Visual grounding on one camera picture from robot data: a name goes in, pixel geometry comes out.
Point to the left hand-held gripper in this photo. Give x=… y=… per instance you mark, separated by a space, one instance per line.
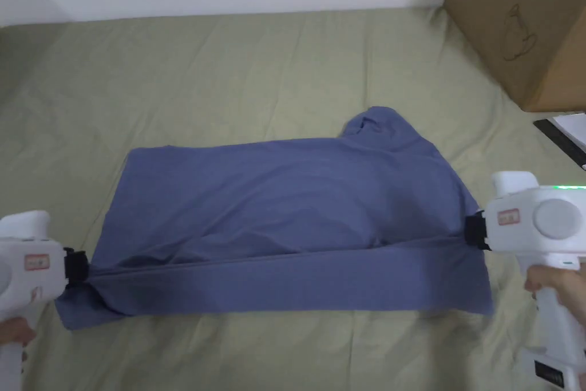
x=32 y=267

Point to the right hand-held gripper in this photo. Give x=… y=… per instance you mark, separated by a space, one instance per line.
x=545 y=221

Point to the blue shirt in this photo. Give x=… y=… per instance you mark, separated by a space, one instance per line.
x=279 y=221

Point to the person's right hand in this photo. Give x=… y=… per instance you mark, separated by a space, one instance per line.
x=556 y=282

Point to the person's left hand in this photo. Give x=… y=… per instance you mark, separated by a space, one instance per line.
x=16 y=330

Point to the black and white flat box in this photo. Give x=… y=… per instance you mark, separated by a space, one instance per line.
x=565 y=132

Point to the brown cardboard carton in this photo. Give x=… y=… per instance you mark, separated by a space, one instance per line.
x=522 y=20

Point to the bed with pale green sheet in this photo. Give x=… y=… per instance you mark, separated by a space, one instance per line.
x=192 y=79

